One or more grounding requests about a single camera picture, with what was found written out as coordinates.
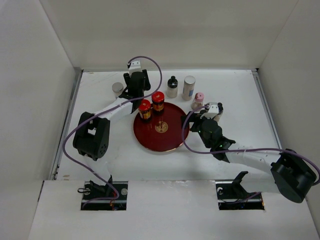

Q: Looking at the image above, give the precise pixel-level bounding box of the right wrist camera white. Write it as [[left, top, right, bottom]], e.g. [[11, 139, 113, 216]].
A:
[[200, 102, 220, 119]]

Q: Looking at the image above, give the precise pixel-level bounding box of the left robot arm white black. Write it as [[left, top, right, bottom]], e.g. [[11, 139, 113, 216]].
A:
[[72, 69, 151, 161]]

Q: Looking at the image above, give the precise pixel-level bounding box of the red round tray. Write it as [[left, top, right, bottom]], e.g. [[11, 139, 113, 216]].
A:
[[133, 102, 190, 152]]

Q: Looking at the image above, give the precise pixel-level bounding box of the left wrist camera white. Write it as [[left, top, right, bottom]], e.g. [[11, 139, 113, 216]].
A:
[[127, 60, 142, 72]]

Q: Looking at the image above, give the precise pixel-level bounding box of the silver lid jar blue label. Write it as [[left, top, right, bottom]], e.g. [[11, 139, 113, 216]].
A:
[[112, 82, 124, 99]]

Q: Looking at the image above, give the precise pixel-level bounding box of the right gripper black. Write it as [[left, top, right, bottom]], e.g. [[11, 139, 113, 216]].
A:
[[180, 111, 215, 149]]

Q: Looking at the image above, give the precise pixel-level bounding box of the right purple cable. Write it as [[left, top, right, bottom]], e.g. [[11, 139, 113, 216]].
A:
[[182, 106, 320, 203]]

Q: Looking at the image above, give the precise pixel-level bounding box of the aluminium table edge rail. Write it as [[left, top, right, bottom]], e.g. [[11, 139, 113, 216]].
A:
[[251, 68, 282, 148]]

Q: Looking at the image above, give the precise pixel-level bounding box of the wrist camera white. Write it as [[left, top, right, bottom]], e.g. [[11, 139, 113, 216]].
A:
[[127, 60, 142, 72], [200, 102, 220, 119]]

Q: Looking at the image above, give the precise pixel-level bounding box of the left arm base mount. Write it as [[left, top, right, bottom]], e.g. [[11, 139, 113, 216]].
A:
[[77, 176, 129, 211]]

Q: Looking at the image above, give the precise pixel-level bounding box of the purple cable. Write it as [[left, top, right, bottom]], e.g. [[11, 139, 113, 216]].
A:
[[182, 106, 320, 203], [62, 55, 162, 210]]

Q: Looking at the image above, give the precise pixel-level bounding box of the black cap white powder bottle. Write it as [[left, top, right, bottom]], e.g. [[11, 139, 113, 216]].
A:
[[166, 75, 178, 98]]

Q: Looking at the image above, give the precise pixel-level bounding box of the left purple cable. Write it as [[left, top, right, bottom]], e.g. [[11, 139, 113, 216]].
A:
[[62, 55, 162, 210]]

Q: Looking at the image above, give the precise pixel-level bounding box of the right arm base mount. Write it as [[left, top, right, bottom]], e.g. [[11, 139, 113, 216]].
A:
[[215, 171, 265, 211]]

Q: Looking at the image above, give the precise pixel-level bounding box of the red lid chili sauce jar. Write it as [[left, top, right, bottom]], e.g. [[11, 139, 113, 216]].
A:
[[138, 99, 152, 122]]

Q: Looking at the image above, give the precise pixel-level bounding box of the black cap brown spice bottle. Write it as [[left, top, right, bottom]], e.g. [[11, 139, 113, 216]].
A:
[[214, 102, 224, 123]]

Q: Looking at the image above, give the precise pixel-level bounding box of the pink cap small bottle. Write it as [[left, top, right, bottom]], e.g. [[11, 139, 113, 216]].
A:
[[191, 92, 205, 110]]

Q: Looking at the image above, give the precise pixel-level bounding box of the tall silver lid spice jar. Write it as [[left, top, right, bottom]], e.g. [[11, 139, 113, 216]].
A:
[[182, 75, 196, 101]]

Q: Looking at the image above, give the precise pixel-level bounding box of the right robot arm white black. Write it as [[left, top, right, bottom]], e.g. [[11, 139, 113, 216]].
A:
[[181, 113, 319, 203]]

